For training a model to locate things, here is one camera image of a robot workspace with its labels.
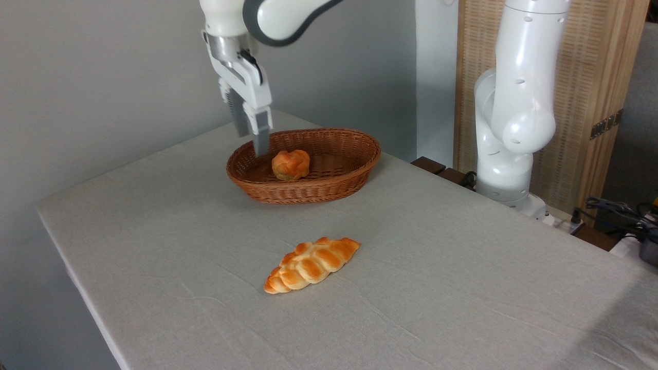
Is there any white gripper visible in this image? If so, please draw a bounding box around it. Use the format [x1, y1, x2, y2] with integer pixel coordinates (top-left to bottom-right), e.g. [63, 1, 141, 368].
[207, 50, 273, 158]

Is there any round knotted bread roll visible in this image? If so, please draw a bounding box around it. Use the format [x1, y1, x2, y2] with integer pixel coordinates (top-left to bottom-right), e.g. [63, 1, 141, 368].
[271, 150, 311, 181]

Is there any brown wicker basket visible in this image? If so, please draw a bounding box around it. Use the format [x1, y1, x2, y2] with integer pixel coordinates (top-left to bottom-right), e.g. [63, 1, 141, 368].
[226, 128, 382, 205]

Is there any long braided bread loaf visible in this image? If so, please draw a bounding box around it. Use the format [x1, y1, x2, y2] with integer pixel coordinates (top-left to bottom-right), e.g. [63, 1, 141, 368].
[264, 237, 361, 295]

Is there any dark brown wooden platform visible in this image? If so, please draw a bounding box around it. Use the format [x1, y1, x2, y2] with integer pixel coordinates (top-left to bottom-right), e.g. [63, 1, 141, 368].
[411, 156, 618, 252]

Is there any grey tablecloth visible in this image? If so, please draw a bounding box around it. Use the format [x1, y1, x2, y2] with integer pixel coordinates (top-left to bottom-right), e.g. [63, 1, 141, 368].
[36, 109, 658, 370]

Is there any white power strip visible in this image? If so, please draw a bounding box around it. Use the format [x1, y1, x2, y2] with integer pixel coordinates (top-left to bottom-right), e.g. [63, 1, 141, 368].
[542, 205, 584, 235]

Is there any dark metal screen hinge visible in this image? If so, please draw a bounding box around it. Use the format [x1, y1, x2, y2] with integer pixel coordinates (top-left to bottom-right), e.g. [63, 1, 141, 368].
[590, 109, 624, 140]

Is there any grey box device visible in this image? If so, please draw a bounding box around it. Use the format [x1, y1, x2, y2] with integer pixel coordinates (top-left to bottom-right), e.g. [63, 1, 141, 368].
[639, 238, 658, 267]

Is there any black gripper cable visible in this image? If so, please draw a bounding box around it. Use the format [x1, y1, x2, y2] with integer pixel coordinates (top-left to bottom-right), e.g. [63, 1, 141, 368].
[239, 49, 264, 86]

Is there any white wall pillar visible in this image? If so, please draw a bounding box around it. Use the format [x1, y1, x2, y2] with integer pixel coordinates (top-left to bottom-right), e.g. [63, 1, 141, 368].
[415, 0, 459, 168]

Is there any black cable bundle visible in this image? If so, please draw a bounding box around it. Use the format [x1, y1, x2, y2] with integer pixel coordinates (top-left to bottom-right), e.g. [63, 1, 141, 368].
[571, 196, 658, 243]

